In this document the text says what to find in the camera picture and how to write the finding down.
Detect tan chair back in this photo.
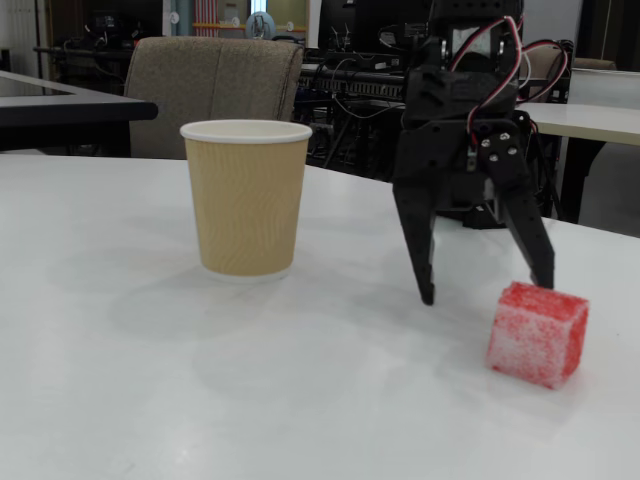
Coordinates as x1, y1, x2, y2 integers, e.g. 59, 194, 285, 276
519, 47, 567, 105
573, 58, 618, 72

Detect red speckled foam cube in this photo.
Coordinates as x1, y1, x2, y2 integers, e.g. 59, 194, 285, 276
484, 281, 591, 391

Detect brown fabric chair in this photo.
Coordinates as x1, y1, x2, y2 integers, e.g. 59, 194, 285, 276
123, 35, 305, 160

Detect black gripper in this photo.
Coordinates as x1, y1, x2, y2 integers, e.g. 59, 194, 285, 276
391, 64, 556, 307

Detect white topped table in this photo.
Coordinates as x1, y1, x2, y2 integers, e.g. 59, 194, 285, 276
514, 67, 640, 226

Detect red white black servo cable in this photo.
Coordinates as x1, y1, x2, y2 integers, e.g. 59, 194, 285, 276
518, 40, 572, 102
449, 14, 526, 149

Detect red white striped panel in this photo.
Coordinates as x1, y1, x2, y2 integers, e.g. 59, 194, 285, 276
193, 0, 221, 37

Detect black power cable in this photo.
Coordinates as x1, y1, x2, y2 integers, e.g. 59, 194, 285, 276
532, 132, 566, 221

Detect dark cluttered workbench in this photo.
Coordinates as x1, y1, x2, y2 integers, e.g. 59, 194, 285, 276
32, 9, 139, 96

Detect blue round fan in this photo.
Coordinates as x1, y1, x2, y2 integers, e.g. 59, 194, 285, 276
244, 10, 275, 41

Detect dark topped table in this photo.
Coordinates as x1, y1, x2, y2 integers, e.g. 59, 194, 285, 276
0, 69, 159, 154

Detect tan ribbed paper cup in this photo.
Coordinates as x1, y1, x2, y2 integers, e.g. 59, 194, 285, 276
179, 119, 313, 286

